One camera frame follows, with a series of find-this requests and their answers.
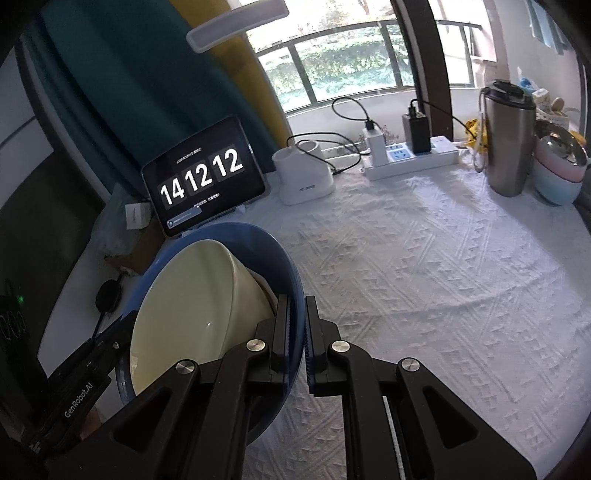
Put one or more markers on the stainless steel bowl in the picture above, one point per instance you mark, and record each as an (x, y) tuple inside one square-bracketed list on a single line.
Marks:
[(561, 141)]

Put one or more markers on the small white card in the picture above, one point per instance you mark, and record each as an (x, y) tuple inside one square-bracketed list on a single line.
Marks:
[(137, 216)]

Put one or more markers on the dark device with green light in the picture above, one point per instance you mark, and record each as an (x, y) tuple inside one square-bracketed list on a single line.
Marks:
[(21, 350)]

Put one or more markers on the hanging light blue towel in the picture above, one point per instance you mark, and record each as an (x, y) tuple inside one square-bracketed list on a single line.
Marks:
[(549, 23)]

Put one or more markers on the white charger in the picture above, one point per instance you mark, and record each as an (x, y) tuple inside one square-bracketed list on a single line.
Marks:
[(375, 147)]

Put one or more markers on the black tablet with clock display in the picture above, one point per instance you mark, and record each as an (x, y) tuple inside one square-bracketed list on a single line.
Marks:
[(203, 180)]

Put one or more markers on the balcony railing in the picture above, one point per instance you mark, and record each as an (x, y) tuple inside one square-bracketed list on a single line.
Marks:
[(307, 69)]

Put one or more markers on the pink bowl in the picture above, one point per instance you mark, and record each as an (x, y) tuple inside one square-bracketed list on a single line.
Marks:
[(558, 170)]

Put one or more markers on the white desk lamp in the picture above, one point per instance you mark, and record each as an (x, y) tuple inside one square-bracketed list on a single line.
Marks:
[(302, 184)]

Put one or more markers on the cream bowl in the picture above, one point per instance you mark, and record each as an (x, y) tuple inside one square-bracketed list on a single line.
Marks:
[(194, 314)]

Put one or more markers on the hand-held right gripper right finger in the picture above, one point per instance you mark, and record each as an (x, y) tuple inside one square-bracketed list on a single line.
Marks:
[(311, 341)]

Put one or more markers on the wide yellow curtain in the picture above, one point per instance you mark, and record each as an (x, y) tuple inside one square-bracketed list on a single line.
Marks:
[(249, 83)]

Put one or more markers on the small blue plastic item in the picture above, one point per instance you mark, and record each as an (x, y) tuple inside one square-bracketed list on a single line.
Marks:
[(526, 84)]

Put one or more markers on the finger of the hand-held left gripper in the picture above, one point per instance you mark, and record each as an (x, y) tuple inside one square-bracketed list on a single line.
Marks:
[(106, 344)]

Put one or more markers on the white textured tablecloth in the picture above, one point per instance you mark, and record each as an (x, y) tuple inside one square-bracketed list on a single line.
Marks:
[(415, 277)]

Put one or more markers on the black charger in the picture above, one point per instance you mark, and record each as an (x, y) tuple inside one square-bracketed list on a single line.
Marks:
[(416, 134)]

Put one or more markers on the wide teal curtain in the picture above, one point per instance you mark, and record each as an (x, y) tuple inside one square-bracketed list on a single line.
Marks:
[(138, 92)]

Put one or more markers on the black round pouch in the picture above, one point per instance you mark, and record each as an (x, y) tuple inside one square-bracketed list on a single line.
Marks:
[(108, 297)]

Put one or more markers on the white power strip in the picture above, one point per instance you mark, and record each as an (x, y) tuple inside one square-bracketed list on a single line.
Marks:
[(415, 164)]

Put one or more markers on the brown cardboard box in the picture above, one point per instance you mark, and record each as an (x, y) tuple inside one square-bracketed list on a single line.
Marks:
[(138, 254)]

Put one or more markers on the large blue bowl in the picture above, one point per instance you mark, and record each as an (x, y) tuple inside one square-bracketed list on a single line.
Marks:
[(272, 263)]

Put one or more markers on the clear plastic bag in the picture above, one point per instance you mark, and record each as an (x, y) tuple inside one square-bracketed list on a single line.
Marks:
[(111, 221)]

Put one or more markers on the dark window frame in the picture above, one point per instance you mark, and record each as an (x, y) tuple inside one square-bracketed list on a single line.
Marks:
[(425, 55)]

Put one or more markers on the white basket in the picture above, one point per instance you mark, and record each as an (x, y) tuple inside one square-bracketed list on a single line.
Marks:
[(554, 108)]

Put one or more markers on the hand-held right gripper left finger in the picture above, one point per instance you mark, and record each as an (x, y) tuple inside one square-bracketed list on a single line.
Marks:
[(284, 323)]

